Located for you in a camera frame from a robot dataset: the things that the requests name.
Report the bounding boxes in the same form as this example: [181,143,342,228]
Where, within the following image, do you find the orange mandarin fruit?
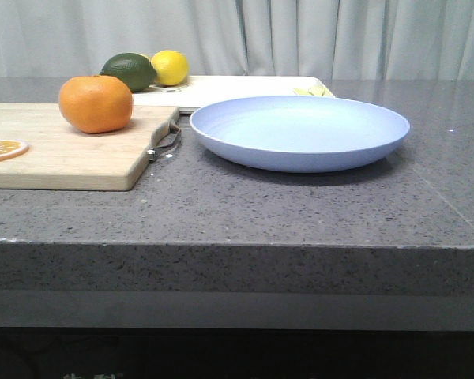
[58,75,134,133]

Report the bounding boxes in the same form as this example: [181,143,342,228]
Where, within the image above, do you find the pale yellow fruit pieces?
[293,87,325,96]

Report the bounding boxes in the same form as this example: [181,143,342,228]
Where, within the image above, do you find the wooden cutting board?
[0,103,179,191]

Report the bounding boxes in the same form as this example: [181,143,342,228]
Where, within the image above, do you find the light blue plate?
[190,96,410,173]

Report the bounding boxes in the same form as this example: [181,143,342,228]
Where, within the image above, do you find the grey cutting board strap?
[147,120,182,163]

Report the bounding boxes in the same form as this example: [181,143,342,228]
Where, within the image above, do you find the white plastic tray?
[134,76,334,114]

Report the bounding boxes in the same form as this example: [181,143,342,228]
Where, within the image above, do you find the grey-white curtain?
[0,1,474,80]

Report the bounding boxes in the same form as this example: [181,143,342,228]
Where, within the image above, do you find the yellow lemon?
[150,50,189,86]

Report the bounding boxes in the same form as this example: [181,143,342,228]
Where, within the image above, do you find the green lime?
[100,52,156,92]

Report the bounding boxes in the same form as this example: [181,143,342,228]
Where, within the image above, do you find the orange slice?
[0,140,29,161]

